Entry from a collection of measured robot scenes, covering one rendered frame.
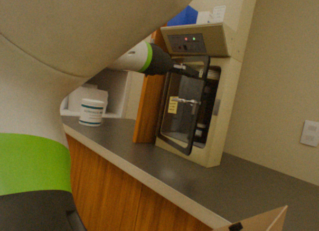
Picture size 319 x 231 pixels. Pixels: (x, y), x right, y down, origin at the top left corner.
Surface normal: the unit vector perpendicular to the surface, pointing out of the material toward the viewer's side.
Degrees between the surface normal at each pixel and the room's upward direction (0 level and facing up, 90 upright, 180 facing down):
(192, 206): 90
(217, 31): 135
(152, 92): 90
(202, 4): 90
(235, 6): 90
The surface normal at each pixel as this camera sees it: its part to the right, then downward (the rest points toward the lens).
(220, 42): -0.62, 0.65
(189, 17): 0.70, 0.20
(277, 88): -0.69, -0.07
